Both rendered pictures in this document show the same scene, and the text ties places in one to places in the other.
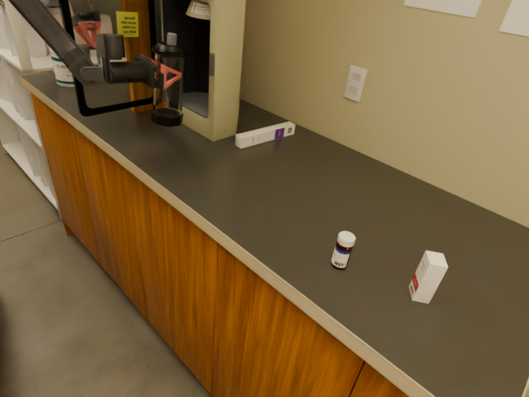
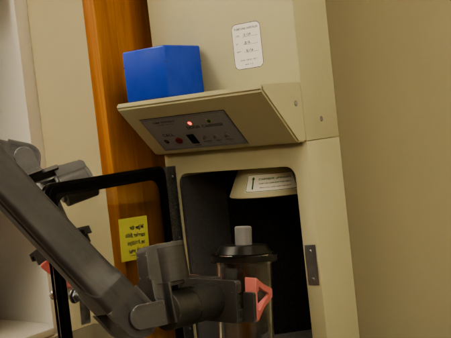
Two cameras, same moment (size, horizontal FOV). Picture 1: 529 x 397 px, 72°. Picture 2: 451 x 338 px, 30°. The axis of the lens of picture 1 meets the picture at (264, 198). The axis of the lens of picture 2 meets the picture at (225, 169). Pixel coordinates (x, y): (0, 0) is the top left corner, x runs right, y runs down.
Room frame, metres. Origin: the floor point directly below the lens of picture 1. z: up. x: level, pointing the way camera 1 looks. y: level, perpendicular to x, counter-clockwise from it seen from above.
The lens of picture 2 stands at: (-0.24, 0.42, 1.45)
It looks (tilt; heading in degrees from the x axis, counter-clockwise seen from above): 3 degrees down; 357
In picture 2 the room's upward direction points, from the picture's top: 6 degrees counter-clockwise
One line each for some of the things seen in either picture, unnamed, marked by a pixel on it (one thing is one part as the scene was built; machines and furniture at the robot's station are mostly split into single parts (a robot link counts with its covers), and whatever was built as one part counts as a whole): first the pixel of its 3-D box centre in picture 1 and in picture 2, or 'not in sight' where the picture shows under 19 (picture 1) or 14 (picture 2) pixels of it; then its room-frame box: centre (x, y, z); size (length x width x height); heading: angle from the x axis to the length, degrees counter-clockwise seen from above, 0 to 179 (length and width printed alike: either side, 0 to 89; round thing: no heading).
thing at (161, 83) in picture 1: (164, 74); (247, 296); (1.08, 0.34, 1.18); 0.09 x 0.07 x 0.07; 139
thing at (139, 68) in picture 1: (137, 72); (203, 302); (1.04, 0.41, 1.19); 0.10 x 0.07 x 0.07; 49
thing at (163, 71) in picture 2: not in sight; (163, 74); (1.28, 0.43, 1.56); 0.10 x 0.10 x 0.09; 50
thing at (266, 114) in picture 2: not in sight; (207, 122); (1.22, 0.36, 1.46); 0.32 x 0.11 x 0.10; 50
